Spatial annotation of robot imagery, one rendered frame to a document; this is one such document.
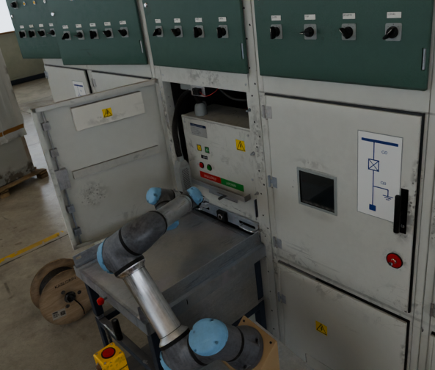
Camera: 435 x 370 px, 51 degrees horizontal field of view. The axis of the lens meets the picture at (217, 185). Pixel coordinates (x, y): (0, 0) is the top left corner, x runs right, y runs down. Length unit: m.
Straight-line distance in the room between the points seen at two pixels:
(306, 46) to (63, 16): 1.51
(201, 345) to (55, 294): 1.83
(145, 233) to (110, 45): 1.24
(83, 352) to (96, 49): 1.82
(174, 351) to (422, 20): 1.23
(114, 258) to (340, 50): 0.99
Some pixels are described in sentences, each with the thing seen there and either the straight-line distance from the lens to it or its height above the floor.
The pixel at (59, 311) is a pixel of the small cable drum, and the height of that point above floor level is 0.13.
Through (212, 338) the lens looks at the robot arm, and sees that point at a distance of 1.49.
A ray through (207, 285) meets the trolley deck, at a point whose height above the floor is 0.84.
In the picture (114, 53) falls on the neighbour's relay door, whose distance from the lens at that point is 2.48.
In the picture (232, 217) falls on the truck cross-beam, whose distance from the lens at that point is 2.29.
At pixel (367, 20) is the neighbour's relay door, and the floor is 1.84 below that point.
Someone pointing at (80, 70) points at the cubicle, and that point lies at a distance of 3.04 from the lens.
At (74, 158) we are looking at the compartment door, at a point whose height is 1.30.
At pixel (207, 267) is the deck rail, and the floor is 0.89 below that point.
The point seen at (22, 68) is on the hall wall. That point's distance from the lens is 13.37.
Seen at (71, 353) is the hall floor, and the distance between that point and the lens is 3.15.
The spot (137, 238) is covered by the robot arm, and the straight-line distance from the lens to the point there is 1.52.
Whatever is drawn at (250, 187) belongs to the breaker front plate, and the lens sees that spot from 2.11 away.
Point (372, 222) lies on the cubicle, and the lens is 1.67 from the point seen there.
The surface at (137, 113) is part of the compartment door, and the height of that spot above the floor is 1.44.
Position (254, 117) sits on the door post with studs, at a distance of 1.87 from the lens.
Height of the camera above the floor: 2.02
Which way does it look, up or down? 25 degrees down
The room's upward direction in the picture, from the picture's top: 8 degrees counter-clockwise
